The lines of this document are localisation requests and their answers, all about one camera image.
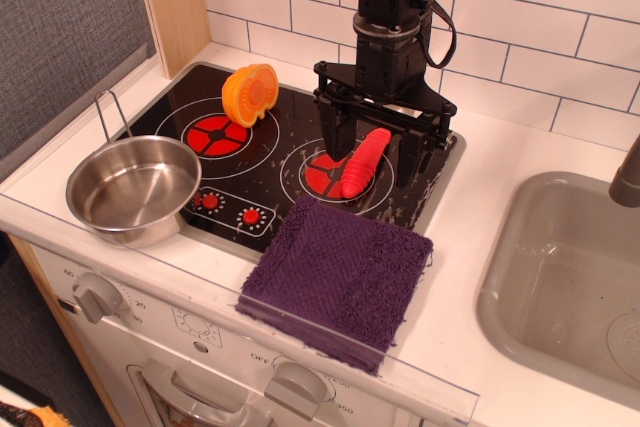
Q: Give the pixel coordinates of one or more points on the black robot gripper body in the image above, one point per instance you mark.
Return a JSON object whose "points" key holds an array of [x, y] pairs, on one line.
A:
{"points": [[389, 78]]}

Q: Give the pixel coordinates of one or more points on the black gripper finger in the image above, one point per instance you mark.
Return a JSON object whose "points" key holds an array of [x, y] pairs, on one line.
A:
{"points": [[338, 126], [415, 149]]}

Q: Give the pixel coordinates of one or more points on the orange plastic toy half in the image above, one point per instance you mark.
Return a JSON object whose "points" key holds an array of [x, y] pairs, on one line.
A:
{"points": [[249, 93]]}

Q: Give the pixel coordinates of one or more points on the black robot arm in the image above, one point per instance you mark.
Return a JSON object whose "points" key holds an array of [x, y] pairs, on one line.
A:
{"points": [[398, 15]]}

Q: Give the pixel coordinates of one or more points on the purple terry cloth napkin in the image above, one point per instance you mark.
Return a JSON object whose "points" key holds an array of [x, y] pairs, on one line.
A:
{"points": [[338, 282]]}

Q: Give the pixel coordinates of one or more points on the black toy stovetop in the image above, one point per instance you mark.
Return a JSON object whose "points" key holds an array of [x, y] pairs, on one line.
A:
{"points": [[252, 177]]}

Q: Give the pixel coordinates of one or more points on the grey plastic sink basin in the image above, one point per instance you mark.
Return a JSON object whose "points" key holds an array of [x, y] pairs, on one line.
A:
{"points": [[561, 292]]}

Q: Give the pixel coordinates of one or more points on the grey faucet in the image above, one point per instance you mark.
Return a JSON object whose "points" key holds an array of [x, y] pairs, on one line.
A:
{"points": [[625, 186]]}

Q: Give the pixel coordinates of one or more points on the stainless steel pot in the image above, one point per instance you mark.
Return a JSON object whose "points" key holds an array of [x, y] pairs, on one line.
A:
{"points": [[132, 191]]}

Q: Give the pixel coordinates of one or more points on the grey right oven knob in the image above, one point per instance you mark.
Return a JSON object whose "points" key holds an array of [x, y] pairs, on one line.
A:
{"points": [[297, 389]]}

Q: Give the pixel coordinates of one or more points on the grey oven knob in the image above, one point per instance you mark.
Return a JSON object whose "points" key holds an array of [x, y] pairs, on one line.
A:
{"points": [[96, 297], [297, 389]]}

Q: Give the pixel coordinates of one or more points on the white toy oven front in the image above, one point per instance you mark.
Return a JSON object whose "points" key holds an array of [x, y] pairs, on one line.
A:
{"points": [[162, 365]]}

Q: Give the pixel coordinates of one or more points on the grey left oven knob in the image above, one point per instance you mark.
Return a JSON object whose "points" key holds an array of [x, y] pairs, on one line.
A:
{"points": [[96, 297]]}

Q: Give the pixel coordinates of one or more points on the orange black fuzzy object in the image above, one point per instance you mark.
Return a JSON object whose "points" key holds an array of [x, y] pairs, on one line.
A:
{"points": [[35, 417]]}

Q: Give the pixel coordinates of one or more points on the red-handled metal spoon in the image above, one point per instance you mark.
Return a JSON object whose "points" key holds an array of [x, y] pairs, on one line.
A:
{"points": [[362, 166]]}

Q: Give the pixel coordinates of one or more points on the wooden side post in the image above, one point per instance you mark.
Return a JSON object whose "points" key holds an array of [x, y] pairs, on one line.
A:
{"points": [[180, 30]]}

